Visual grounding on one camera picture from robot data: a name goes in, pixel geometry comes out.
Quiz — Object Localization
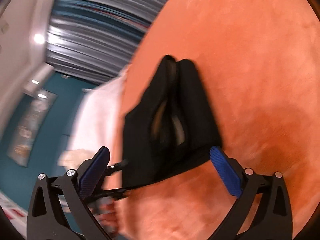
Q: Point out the black pants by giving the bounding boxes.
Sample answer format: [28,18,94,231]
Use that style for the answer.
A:
[122,55,222,190]

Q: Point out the person's left hand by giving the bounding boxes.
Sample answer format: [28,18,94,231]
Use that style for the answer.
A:
[97,200,119,239]

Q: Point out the white blanket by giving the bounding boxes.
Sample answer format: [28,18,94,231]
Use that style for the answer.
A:
[66,66,128,154]

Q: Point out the white air conditioner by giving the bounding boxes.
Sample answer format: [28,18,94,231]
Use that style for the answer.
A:
[23,63,54,97]

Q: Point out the grey curtains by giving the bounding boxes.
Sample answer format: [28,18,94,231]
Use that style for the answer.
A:
[46,0,168,84]

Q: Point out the orange plush bed cover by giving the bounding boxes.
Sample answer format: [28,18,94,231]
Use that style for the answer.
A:
[112,0,319,235]

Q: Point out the framed wall picture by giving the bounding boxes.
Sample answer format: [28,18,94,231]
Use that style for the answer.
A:
[8,89,57,167]

